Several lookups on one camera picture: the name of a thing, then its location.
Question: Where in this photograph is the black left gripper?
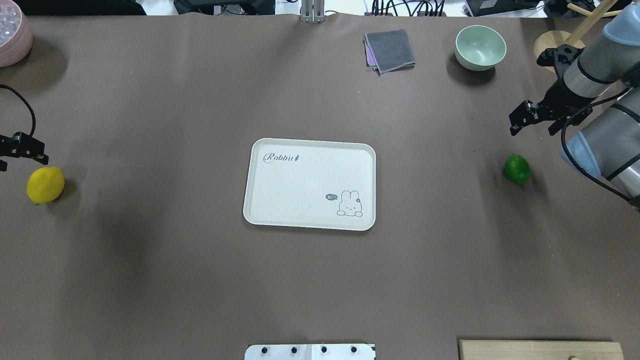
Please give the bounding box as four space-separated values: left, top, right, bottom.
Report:
0 132 50 172

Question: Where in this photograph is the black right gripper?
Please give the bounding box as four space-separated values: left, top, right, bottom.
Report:
509 80 594 136

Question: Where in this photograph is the yellow lemon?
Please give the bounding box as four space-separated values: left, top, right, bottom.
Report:
26 166 66 205

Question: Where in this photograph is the green lime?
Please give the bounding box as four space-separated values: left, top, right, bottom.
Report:
503 153 531 185

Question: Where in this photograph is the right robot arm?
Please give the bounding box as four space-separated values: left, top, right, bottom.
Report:
509 0 640 210

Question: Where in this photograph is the cream rabbit tray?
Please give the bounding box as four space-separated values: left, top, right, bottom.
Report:
243 137 377 231

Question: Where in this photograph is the wooden mug tree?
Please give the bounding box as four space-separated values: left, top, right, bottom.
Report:
533 0 622 59

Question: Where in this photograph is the mint green bowl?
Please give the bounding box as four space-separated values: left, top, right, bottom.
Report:
454 25 507 72

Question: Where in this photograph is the pink bowl with ice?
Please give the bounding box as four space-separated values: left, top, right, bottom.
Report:
0 0 34 68

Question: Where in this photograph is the grey folded cloth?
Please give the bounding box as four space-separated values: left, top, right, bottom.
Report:
363 29 416 75

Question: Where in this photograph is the pink folded cloth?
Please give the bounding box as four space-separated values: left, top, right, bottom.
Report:
363 40 378 72

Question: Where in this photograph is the bamboo cutting board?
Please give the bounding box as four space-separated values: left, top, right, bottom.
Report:
459 339 624 360

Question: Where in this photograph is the white metal column base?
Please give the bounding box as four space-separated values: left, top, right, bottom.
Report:
244 342 377 360

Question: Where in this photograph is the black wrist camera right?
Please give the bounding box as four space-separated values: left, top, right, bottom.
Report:
535 44 585 78

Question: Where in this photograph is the aluminium frame post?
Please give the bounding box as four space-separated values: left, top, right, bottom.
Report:
300 0 326 23

